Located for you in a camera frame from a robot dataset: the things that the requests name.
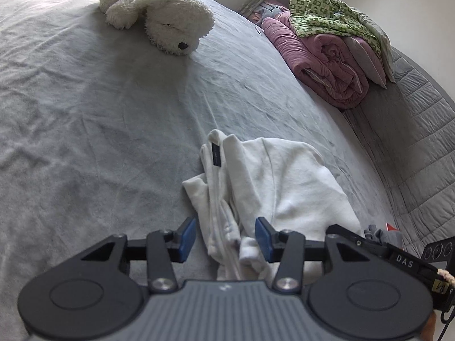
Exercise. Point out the grey quilted headboard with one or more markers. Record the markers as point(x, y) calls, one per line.
point(419, 131)

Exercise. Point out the small red item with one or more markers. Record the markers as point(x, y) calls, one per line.
point(391, 226)

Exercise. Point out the white plush dog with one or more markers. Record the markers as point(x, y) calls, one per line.
point(170, 14)

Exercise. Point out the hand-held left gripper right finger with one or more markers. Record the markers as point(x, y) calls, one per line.
point(263, 239)

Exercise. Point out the white garment with dark label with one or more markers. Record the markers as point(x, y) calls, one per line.
point(291, 184)

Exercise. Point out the bed with grey sheet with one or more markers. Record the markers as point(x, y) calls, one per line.
point(89, 113)

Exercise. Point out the pale grey pillow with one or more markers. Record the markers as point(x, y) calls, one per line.
point(385, 49)

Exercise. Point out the pile of mixed clothes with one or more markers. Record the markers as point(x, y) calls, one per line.
point(268, 10)

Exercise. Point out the pink and grey pillow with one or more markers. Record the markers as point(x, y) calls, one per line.
point(369, 64)

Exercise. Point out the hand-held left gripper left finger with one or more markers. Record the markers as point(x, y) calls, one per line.
point(187, 239)

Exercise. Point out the green patterned blanket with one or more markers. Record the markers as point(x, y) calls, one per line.
point(320, 14)

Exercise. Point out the grey garment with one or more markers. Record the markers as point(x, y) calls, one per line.
point(382, 235)

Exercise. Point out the folded pink quilt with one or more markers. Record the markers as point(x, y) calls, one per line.
point(320, 64)

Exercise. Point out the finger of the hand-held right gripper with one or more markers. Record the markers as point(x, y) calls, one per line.
point(346, 232)

